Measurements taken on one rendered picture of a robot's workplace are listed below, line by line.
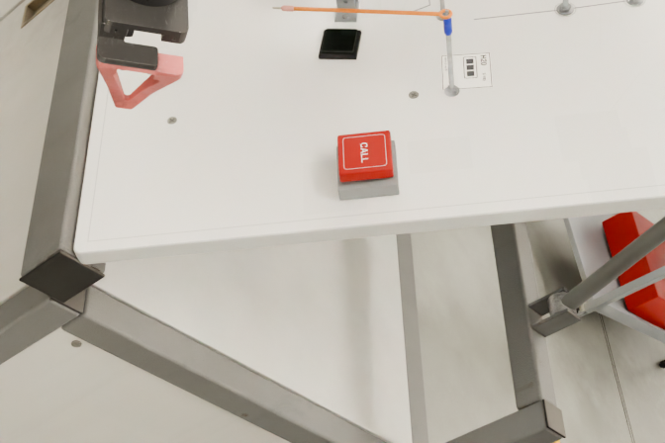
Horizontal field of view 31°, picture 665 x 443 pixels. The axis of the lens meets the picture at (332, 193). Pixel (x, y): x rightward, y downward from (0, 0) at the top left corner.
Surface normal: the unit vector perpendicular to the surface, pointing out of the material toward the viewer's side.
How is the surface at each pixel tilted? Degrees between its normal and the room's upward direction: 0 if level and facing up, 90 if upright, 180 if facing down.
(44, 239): 90
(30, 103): 90
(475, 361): 0
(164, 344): 0
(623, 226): 90
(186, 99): 55
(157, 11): 29
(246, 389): 0
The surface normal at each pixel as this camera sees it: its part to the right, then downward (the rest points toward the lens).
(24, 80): -0.67, -0.47
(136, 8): 0.32, -0.58
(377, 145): -0.12, -0.64
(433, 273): 0.74, -0.45
